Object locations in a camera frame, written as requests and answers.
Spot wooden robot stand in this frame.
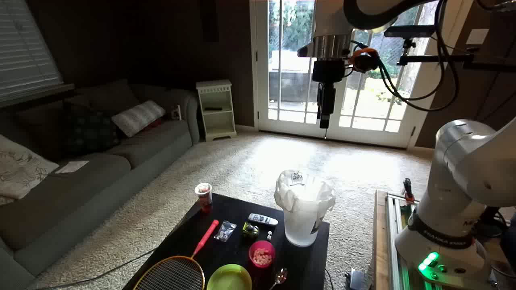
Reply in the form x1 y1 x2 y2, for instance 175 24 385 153
372 191 409 290

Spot grey remote control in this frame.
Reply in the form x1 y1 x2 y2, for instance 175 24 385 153
248 212 278 227

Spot white window blinds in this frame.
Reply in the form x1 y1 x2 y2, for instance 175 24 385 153
0 0 67 106

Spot white french doors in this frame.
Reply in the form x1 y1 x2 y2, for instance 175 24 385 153
248 0 473 149

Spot dark patterned pillow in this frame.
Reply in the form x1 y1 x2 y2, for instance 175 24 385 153
59 103 119 156

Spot metal spoon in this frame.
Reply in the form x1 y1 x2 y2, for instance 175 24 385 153
269 267 288 290

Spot black camera on mount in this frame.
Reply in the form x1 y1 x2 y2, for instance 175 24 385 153
381 22 516 74

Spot small dark green object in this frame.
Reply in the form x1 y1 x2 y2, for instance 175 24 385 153
241 222 259 238

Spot white paper on sofa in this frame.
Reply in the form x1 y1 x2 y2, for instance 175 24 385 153
54 159 88 174

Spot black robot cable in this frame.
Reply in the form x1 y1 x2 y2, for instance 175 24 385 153
343 0 516 114

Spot pink bowl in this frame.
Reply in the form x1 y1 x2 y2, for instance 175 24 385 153
248 240 275 267

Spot grey sofa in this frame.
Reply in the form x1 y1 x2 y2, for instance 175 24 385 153
0 79 199 290

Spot green plastic frisbee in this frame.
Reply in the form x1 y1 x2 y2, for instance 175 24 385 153
206 264 252 290

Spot striped white pillow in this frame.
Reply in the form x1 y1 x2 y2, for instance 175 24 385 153
110 99 164 137

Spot clear plastic packet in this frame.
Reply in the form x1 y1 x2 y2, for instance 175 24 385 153
212 220 236 241

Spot black floor cable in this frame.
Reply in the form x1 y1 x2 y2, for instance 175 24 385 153
36 246 157 290

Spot white side shelf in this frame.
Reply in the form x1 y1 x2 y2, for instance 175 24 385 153
194 79 235 141

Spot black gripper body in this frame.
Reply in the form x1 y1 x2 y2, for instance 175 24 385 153
310 35 348 83

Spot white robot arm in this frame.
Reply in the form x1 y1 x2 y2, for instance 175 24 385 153
304 0 516 290

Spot white patterned blanket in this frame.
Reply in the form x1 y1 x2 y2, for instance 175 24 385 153
0 135 57 199

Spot orange badminton racket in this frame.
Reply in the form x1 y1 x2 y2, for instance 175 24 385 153
131 219 219 290

